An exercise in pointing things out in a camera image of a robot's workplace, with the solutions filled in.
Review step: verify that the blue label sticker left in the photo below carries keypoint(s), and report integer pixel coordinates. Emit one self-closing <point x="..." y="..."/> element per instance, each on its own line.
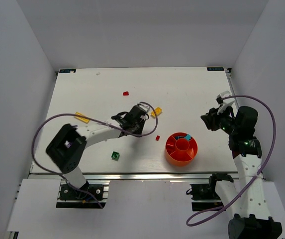
<point x="65" y="71"/>

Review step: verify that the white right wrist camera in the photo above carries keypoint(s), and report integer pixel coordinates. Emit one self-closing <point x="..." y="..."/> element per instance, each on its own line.
<point x="224" y="104"/>

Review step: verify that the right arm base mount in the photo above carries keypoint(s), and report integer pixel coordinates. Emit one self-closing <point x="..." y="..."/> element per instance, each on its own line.
<point x="203" y="198"/>

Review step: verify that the blue label sticker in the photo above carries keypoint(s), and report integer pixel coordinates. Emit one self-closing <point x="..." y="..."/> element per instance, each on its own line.
<point x="65" y="71"/>
<point x="215" y="69"/>

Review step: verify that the small cyan lego brick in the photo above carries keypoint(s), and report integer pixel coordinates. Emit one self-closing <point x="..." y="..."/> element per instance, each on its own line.
<point x="188" y="137"/>

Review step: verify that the green lego brick near front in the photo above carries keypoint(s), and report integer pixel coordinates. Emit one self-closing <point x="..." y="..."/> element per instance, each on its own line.
<point x="115" y="156"/>

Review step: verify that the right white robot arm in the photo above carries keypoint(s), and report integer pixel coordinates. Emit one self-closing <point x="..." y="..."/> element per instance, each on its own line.
<point x="249" y="214"/>

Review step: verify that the aluminium front table rail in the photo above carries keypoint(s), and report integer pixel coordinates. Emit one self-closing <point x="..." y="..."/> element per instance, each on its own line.
<point x="140" y="176"/>

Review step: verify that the blue label sticker right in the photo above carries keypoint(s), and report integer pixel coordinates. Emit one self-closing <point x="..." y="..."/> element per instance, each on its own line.
<point x="215" y="69"/>

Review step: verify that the yellow 2x3 lego brick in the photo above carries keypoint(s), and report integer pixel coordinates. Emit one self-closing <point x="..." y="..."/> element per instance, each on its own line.
<point x="156" y="112"/>

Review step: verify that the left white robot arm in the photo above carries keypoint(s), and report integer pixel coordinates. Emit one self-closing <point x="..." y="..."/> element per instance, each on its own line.
<point x="67" y="158"/>

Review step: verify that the yellow long flat lego plate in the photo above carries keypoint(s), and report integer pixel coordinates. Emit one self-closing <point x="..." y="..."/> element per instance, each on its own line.
<point x="81" y="118"/>

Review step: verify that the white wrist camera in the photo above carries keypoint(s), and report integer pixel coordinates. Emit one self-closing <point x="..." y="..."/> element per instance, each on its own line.
<point x="224" y="104"/>
<point x="144" y="106"/>

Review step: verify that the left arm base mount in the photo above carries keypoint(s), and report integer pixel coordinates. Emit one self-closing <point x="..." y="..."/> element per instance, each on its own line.
<point x="70" y="198"/>

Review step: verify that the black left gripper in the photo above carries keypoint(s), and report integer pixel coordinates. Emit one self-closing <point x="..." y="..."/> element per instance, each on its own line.
<point x="134" y="123"/>

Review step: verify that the orange divided round container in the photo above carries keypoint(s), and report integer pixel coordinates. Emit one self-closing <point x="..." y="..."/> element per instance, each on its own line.
<point x="180" y="152"/>

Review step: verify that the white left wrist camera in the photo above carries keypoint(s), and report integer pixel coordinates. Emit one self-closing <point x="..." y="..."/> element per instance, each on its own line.
<point x="144" y="106"/>

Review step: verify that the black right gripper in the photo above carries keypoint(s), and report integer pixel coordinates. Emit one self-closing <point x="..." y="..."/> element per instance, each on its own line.
<point x="211" y="119"/>

